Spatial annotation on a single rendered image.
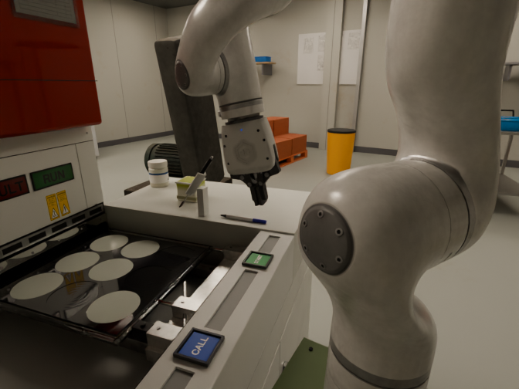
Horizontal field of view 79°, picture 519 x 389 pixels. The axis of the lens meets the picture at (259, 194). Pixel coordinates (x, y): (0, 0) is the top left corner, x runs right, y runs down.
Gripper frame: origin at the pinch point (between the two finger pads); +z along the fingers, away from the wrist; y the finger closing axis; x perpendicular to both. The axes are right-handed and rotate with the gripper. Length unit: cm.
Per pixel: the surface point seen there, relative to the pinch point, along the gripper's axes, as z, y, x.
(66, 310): 14.2, -37.2, -21.4
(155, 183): 2, -55, 35
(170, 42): -81, -127, 184
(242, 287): 15.6, -3.3, -9.8
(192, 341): 14.5, -4.6, -25.8
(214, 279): 20.6, -16.6, 0.9
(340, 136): 46, -33, 423
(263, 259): 15.0, -2.2, 0.1
